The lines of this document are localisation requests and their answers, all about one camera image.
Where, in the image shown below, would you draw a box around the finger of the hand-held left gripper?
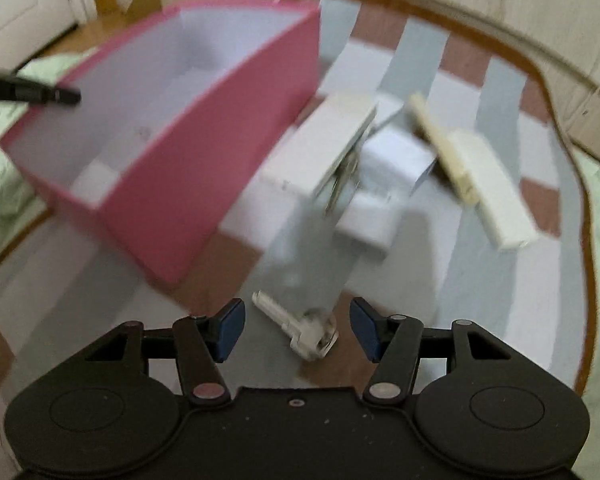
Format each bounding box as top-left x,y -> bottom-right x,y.
0,71 -> 82,109

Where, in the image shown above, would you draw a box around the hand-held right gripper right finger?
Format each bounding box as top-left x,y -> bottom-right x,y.
349,297 -> 514,406

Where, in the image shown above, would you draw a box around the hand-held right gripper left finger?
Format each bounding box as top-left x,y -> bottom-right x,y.
84,298 -> 246,408

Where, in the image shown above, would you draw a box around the white plug adapter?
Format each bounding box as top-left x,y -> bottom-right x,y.
251,290 -> 340,362

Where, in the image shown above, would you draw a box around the pink cardboard box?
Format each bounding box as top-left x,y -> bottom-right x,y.
0,0 -> 323,292

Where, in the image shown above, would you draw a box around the off-white remote control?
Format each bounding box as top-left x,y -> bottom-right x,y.
447,127 -> 539,252

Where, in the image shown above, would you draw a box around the cream remote control with display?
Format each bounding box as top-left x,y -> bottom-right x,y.
407,91 -> 482,207

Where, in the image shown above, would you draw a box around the light green blanket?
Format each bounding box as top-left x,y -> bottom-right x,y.
0,54 -> 600,461

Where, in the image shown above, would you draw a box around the metal keys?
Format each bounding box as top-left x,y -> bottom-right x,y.
324,152 -> 362,219

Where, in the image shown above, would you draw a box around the white flat box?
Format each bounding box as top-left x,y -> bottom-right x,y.
259,91 -> 379,202

